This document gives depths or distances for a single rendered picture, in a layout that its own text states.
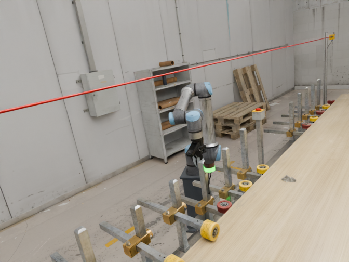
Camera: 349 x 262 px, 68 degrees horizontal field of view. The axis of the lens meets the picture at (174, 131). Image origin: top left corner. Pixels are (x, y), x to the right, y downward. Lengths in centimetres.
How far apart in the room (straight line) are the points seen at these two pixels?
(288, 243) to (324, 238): 15
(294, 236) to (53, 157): 320
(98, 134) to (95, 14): 173
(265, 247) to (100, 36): 358
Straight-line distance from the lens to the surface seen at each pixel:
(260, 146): 214
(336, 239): 132
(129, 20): 446
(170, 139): 493
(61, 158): 389
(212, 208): 153
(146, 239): 125
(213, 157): 240
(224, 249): 122
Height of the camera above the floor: 171
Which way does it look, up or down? 16 degrees down
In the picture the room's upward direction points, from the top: 9 degrees counter-clockwise
